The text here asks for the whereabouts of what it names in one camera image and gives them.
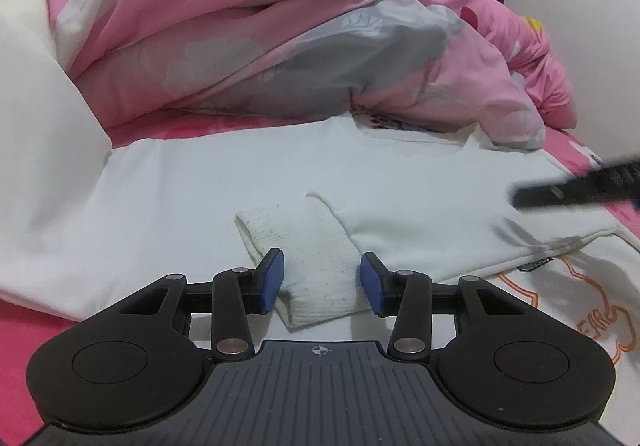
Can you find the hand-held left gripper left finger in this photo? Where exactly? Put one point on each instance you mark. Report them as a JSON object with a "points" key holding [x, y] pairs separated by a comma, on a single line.
{"points": [[272, 281]]}

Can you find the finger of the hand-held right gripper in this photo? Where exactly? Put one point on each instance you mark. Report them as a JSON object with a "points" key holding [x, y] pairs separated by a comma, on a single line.
{"points": [[575, 186]]}

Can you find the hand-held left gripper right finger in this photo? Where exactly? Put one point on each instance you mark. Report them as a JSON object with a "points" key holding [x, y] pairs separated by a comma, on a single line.
{"points": [[371, 283]]}

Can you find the white sweatshirt orange bear outline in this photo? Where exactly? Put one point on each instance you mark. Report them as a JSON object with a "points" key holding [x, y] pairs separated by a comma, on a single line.
{"points": [[225, 176]]}

